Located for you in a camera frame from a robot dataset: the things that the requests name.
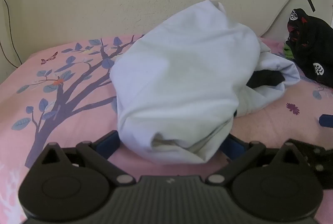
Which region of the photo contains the white wall cable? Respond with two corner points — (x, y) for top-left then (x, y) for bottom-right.
(260, 0), (305, 38)

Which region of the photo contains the pink tree-print bed sheet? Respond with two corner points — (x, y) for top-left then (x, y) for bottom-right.
(0, 34), (333, 224)

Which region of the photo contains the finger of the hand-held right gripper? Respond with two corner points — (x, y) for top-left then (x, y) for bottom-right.
(319, 114), (333, 128)
(291, 139), (333, 189)

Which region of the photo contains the black skull-print garment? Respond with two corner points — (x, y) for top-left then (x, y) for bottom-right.
(286, 8), (333, 88)

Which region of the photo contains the green cloth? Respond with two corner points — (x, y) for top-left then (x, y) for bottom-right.
(283, 45), (296, 60)

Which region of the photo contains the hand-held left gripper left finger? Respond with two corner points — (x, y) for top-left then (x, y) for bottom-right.
(42, 130), (136, 186)

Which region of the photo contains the white garment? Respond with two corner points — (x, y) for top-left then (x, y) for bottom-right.
(110, 0), (301, 165)

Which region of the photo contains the black wall cable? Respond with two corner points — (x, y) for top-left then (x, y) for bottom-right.
(0, 0), (22, 69)

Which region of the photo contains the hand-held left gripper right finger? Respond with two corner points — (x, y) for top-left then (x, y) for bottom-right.
(207, 134), (302, 186)

